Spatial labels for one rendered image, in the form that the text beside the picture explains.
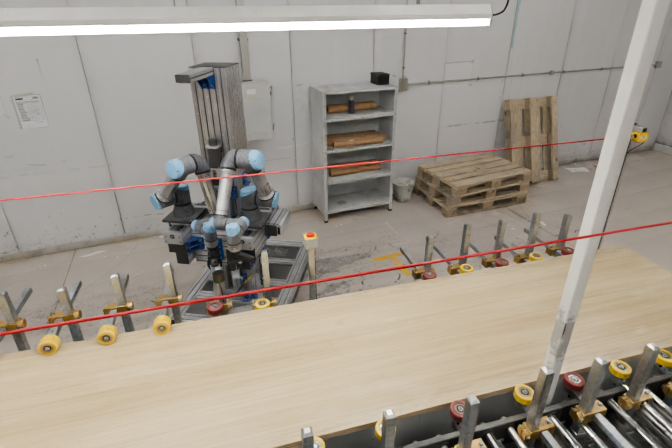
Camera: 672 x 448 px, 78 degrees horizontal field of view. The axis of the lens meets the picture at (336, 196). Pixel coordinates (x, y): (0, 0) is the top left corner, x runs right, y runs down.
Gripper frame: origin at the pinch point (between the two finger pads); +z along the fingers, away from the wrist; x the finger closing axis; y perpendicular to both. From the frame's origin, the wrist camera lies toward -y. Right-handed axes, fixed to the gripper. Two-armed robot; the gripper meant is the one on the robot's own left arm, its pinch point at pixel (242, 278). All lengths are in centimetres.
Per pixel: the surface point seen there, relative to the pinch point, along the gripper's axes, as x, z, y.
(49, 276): -188, 94, 182
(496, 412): 99, 25, -106
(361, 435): 100, 17, -41
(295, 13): 49, -142, -29
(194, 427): 89, 4, 24
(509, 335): 78, 3, -124
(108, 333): 32, -3, 64
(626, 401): 120, 8, -151
